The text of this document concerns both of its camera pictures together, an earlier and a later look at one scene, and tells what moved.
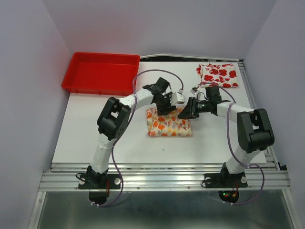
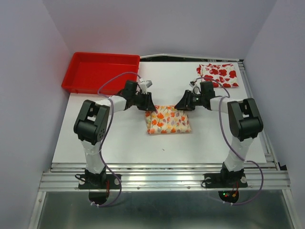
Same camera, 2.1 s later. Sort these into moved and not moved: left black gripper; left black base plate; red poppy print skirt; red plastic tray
Moved: left black gripper
Not moved: left black base plate; red poppy print skirt; red plastic tray
